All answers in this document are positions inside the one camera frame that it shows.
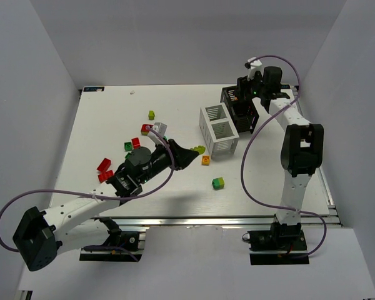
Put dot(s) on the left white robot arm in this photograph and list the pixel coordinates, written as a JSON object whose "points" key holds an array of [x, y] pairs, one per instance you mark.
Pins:
{"points": [[43, 235]]}

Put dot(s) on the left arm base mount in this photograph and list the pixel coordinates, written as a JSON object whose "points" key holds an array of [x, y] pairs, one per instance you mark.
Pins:
{"points": [[119, 245]]}

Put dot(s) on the lime small lego brick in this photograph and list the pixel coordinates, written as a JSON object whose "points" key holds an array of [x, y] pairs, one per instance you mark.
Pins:
{"points": [[151, 115]]}

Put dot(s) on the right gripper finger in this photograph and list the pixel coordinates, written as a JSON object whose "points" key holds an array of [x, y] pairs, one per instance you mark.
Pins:
{"points": [[242, 83], [242, 95]]}

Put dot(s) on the green square lego brick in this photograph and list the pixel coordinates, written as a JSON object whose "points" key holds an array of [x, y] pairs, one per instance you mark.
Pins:
{"points": [[128, 146]]}

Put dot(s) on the green lime lego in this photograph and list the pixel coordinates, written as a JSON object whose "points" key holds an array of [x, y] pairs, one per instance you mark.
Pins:
{"points": [[218, 183]]}

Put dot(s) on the white slotted container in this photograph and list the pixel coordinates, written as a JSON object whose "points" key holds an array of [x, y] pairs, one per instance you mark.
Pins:
{"points": [[218, 130]]}

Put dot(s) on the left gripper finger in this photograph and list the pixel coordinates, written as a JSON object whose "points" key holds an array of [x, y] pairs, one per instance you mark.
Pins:
{"points": [[181, 153], [181, 162]]}

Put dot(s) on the red lime rounded lego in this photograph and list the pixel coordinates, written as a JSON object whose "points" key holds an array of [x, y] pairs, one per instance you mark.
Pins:
{"points": [[146, 129]]}

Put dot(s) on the left blue label sticker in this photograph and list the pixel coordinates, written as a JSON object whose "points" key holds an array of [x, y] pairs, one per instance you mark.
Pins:
{"points": [[93, 89]]}

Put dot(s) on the lime green lego plate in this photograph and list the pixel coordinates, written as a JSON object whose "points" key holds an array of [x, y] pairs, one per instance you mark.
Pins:
{"points": [[199, 149]]}

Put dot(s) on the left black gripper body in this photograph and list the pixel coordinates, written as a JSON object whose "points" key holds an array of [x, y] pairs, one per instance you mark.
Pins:
{"points": [[172, 155]]}

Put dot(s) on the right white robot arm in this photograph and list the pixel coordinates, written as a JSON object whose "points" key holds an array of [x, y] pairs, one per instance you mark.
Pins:
{"points": [[302, 146]]}

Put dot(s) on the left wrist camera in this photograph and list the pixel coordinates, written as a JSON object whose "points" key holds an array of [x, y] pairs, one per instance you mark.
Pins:
{"points": [[159, 128]]}

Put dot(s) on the red lego brick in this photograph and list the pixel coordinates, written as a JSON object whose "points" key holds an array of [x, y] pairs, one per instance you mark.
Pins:
{"points": [[104, 176], [104, 165]]}

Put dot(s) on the black slotted container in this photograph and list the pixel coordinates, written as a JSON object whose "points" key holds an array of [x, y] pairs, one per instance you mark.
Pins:
{"points": [[243, 112]]}

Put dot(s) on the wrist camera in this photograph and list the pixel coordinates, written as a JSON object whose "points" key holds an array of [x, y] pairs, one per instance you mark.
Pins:
{"points": [[159, 128], [253, 65]]}

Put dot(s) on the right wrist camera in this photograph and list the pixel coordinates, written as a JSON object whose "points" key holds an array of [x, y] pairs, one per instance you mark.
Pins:
{"points": [[253, 65]]}

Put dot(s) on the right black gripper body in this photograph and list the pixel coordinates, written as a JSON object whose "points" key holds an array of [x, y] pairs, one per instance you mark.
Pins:
{"points": [[243, 89]]}

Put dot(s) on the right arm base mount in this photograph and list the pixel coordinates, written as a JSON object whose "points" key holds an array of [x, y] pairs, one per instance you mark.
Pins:
{"points": [[280, 245]]}

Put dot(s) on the orange small lego brick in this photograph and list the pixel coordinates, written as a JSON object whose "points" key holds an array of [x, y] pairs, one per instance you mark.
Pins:
{"points": [[205, 161]]}

